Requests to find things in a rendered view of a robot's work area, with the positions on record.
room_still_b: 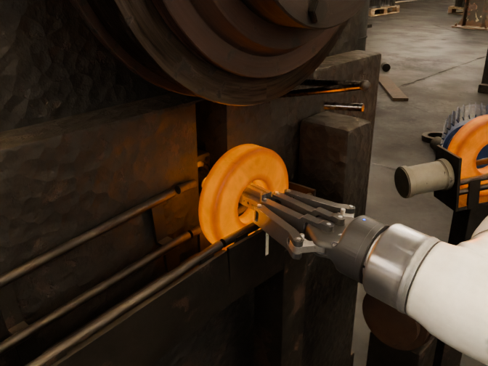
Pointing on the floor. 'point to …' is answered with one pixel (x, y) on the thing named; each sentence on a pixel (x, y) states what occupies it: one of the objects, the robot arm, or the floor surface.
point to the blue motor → (455, 122)
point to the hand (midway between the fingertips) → (247, 193)
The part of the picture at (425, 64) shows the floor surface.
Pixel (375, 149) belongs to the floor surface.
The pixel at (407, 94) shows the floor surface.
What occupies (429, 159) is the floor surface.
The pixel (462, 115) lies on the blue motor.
